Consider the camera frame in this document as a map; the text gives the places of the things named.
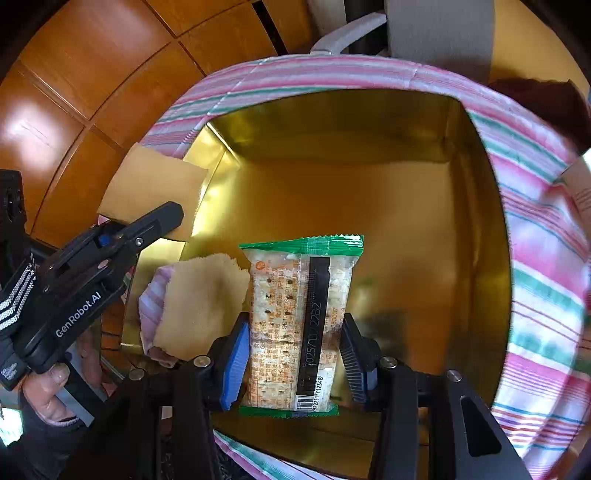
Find dark red cushion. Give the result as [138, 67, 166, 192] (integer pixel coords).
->
[488, 76, 588, 153]

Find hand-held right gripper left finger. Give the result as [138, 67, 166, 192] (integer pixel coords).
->
[99, 316, 253, 480]

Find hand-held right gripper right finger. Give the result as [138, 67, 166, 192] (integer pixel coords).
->
[339, 313, 532, 480]

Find grey yellow blue armchair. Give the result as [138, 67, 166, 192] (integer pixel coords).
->
[309, 0, 497, 84]

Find yellow cloth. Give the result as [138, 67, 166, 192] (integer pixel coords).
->
[139, 253, 251, 361]

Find pink green striped tablecloth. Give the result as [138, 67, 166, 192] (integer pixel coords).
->
[139, 53, 591, 480]

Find person's left hand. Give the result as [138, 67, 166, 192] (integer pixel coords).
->
[21, 332, 106, 428]

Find green-edged cracker packet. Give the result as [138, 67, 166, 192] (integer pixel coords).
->
[238, 234, 365, 418]

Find person's left forearm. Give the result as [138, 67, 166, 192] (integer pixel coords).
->
[0, 392, 112, 480]

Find wooden panelled cabinet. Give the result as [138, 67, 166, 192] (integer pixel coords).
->
[0, 0, 324, 259]

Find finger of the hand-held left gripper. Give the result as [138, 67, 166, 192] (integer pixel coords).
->
[45, 202, 185, 296]

